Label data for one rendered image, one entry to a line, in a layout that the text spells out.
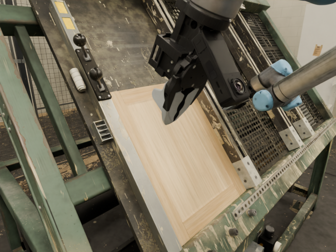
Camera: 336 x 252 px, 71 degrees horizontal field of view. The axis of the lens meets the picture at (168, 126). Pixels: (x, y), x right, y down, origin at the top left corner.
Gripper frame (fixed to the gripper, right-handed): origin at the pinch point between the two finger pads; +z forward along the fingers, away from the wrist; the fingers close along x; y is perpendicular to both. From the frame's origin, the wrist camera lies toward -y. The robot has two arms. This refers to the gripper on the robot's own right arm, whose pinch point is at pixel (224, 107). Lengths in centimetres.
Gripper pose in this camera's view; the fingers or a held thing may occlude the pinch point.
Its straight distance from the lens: 122.8
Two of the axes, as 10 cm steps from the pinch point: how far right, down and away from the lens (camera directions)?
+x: 4.5, 8.8, -1.6
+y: -7.1, 2.4, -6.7
